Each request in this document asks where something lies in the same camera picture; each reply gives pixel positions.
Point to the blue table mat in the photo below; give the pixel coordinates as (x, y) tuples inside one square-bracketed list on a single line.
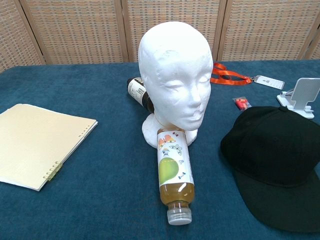
[(100, 125)]

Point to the white ID badge card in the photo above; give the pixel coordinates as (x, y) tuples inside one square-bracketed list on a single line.
[(270, 82)]

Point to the white phone stand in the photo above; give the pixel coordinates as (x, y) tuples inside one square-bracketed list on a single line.
[(305, 92)]

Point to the black cap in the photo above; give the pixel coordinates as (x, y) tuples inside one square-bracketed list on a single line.
[(270, 150)]

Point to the woven folding screen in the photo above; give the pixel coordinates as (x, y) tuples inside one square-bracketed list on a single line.
[(75, 30)]

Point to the tea bottle with green apple label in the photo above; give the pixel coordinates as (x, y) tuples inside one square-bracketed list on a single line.
[(175, 170)]

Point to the small red packet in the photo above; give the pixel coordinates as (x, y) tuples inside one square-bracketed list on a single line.
[(242, 103)]

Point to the dark bottle with white label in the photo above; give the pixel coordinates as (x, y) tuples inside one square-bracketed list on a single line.
[(137, 92)]

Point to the white foam mannequin head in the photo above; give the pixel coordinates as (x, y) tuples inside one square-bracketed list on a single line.
[(172, 75)]

